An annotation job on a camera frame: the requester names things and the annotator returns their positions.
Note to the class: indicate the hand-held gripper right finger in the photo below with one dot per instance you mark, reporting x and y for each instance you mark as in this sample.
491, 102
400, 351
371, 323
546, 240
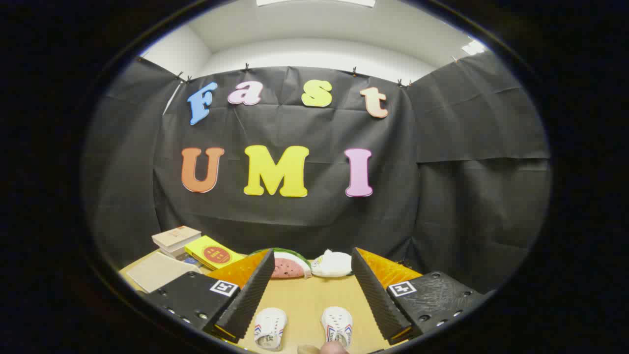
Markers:
378, 300

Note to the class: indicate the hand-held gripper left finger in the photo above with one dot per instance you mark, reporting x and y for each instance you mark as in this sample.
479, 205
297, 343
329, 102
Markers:
245, 305

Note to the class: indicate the white striped canvas shoe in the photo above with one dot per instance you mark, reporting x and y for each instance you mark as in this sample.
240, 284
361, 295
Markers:
270, 327
337, 324

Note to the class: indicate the beige storage box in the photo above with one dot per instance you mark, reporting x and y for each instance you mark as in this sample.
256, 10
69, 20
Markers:
157, 273

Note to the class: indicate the white plush toy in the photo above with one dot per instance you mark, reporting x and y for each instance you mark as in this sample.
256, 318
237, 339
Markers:
334, 264

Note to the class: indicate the watermelon slice plush toy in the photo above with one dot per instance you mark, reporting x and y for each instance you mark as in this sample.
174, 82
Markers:
290, 268

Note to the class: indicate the yellow book with red circle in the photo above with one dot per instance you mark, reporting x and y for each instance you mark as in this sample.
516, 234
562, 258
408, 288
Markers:
214, 253

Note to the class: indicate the ceiling light panel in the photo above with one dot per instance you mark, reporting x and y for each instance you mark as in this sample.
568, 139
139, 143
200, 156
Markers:
314, 2

